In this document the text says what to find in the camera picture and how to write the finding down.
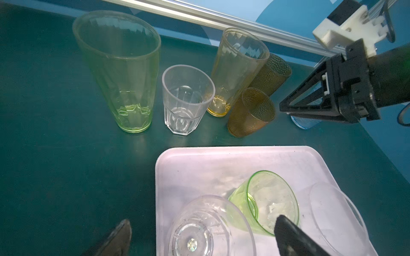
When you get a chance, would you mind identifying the tall amber tumbler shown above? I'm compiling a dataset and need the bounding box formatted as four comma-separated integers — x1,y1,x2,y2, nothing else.
207,28,270,117

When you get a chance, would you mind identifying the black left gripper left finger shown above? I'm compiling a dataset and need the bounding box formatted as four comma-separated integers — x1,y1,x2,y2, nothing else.
82,219,132,256

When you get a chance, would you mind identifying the aluminium back frame rail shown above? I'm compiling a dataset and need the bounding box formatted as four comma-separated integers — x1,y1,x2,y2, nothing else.
107,0,346,57

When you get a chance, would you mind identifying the frosted blue tall tumbler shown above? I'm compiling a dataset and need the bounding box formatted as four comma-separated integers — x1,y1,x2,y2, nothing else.
290,84,322,130

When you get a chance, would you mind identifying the short brown textured cup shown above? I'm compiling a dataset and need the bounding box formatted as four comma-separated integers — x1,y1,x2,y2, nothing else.
227,87,275,138

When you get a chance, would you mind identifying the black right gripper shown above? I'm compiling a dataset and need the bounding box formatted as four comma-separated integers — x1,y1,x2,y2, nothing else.
279,39,410,123

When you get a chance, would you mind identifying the short green glass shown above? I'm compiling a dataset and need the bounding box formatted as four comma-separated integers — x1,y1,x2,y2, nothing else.
228,170,300,236

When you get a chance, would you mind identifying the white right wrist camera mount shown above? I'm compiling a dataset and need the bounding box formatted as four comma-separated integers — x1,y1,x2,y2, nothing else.
312,1,396,58

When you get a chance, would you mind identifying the dark brown textured tall cup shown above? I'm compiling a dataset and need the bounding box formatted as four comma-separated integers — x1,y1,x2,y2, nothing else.
249,53,292,97

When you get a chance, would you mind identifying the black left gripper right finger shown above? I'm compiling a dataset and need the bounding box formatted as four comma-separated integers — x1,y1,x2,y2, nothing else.
274,215,330,256

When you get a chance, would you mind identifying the tall green tumbler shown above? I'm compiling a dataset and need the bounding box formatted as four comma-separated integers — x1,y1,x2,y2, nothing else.
73,11,161,133

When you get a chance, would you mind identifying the pink plastic tray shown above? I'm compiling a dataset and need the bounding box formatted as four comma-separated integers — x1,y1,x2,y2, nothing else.
155,145,380,256

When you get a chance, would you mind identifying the clear faceted glass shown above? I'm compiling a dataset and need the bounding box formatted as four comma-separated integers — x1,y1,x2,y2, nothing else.
163,195,257,256
309,182,370,256
162,65,216,135

